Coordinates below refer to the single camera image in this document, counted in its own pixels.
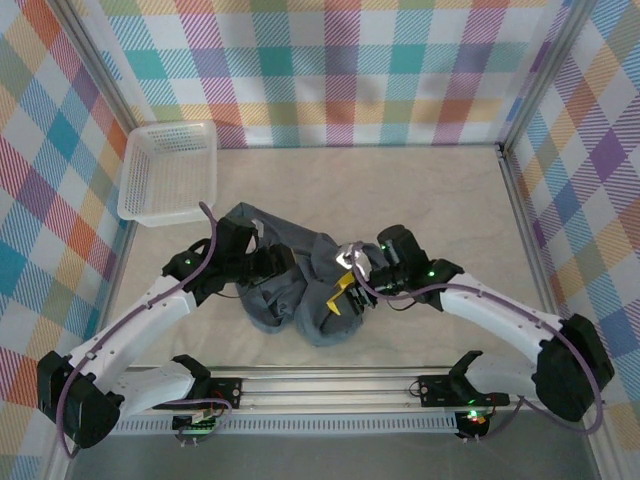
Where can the aluminium frame post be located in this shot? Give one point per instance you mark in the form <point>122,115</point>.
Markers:
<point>545,75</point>
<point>95,65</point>

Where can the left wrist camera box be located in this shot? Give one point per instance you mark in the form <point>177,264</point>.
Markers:
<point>257,227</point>

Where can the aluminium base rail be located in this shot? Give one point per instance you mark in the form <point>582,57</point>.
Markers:
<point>325,390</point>

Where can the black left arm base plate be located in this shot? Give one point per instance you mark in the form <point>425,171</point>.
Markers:
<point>230,392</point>

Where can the white perforated plastic basket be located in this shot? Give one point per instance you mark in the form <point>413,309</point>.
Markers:
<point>165,170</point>

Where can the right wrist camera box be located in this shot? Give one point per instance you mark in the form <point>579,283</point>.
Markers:
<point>350,257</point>

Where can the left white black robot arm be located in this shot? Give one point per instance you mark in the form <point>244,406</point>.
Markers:
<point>130,325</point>

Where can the plaid backdrop cloth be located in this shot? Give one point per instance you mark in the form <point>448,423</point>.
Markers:
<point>600,175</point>
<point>325,65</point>
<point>35,175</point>

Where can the grey t-shirt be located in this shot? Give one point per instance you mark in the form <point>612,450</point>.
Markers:
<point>310,310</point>

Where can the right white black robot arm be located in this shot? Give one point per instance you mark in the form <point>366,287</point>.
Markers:
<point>500,315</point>

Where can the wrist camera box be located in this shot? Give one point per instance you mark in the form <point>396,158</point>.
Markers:
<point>350,257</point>
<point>257,227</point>

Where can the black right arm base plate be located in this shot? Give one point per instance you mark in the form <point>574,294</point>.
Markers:
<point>435,390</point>

